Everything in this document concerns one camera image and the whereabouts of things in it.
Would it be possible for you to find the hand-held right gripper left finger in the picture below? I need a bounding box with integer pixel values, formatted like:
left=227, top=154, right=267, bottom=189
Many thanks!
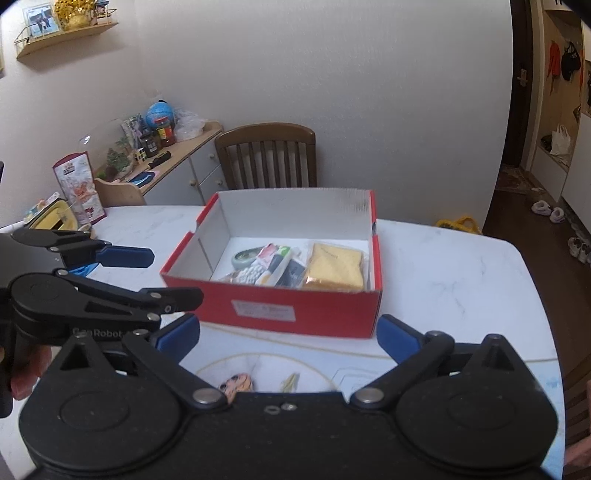
left=46, top=313, right=229, bottom=409

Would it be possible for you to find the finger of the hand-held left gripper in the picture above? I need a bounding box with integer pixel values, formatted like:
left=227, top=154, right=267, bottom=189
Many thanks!
left=55, top=272, right=204, bottom=324
left=11, top=228, right=155, bottom=271

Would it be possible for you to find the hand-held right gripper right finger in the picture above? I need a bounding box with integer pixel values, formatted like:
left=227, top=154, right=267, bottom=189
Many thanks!
left=349, top=314, right=532, bottom=409

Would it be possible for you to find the cotton swab pack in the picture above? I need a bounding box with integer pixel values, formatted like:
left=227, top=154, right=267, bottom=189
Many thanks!
left=228, top=263, right=267, bottom=285

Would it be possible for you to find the red cardboard box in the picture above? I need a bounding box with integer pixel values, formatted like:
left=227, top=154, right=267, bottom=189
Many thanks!
left=159, top=188, right=384, bottom=340

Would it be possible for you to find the pale green handheld device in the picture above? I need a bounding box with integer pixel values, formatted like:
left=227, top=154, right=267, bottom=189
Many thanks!
left=230, top=246, right=262, bottom=271

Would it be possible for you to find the bagged sliced bread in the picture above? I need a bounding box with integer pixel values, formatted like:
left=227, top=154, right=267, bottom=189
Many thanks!
left=302, top=243, right=368, bottom=293

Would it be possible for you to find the black snack packet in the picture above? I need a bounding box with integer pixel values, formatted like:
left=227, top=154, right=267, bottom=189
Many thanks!
left=277, top=258, right=308, bottom=287

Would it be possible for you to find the person's left hand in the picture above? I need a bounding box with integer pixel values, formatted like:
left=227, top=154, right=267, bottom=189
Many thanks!
left=11, top=343, right=54, bottom=401

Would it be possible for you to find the small wooden child's chair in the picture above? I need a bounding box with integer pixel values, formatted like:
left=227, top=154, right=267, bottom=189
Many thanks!
left=93, top=177, right=148, bottom=208

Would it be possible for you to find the tiger cartoon card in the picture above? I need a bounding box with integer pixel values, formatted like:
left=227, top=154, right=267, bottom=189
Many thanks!
left=216, top=372, right=255, bottom=397

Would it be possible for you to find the blue mouse pad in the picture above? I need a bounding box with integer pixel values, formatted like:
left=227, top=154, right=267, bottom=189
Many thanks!
left=122, top=170, right=158, bottom=188

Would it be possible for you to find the printed snack bag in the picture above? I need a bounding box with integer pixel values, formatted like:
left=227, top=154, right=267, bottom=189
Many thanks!
left=51, top=151, right=107, bottom=225

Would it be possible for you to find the yellow tissue box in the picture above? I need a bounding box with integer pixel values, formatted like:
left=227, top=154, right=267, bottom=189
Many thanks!
left=23, top=197, right=82, bottom=230

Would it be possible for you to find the potted plant terrarium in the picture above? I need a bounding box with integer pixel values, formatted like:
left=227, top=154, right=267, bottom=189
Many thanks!
left=103, top=138, right=135, bottom=179

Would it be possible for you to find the wooden top sideboard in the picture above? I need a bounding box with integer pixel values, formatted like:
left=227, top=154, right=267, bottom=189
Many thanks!
left=92, top=122, right=225, bottom=209

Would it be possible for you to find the dark sauce jar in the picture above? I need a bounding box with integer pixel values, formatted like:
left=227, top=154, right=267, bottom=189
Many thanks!
left=156, top=119, right=177, bottom=149

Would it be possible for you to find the yellow bag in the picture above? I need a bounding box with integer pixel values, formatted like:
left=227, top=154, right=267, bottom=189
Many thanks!
left=436, top=215, right=484, bottom=236

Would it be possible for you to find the clear plastic bag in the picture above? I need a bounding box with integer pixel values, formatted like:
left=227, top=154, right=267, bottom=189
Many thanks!
left=172, top=108, right=206, bottom=142

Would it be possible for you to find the blue globe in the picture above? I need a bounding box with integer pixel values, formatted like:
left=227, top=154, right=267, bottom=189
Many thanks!
left=146, top=101, right=175, bottom=130

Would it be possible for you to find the wooden dining chair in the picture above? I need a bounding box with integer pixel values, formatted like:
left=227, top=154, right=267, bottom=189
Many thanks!
left=214, top=122, right=320, bottom=193
left=561, top=364, right=591, bottom=446

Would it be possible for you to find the pair of grey slippers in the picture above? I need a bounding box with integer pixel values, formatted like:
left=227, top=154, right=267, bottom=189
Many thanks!
left=530, top=199, right=567, bottom=225

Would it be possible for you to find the pair of white shoes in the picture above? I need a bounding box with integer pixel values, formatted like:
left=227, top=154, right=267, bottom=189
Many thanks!
left=567, top=235, right=591, bottom=264

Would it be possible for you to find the white shoe cabinet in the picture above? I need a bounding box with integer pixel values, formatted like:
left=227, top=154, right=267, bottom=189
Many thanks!
left=526, top=0, right=591, bottom=204

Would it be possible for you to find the yellow flower bouquet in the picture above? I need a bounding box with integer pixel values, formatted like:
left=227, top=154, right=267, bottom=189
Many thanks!
left=54, top=0, right=96, bottom=32

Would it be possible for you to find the framed photo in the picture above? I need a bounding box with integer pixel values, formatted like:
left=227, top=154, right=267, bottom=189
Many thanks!
left=21, top=3, right=61, bottom=38

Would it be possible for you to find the white carrier bag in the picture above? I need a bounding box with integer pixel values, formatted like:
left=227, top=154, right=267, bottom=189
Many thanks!
left=549, top=123, right=574, bottom=157

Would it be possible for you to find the dark wooden door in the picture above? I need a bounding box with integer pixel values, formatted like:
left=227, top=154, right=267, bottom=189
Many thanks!
left=501, top=0, right=530, bottom=167

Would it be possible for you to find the orange hanging garment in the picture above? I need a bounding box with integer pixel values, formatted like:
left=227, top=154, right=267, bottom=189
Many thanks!
left=547, top=40, right=562, bottom=82

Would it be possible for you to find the wooden wall shelf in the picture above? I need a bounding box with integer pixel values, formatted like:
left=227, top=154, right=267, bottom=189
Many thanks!
left=16, top=20, right=120, bottom=60

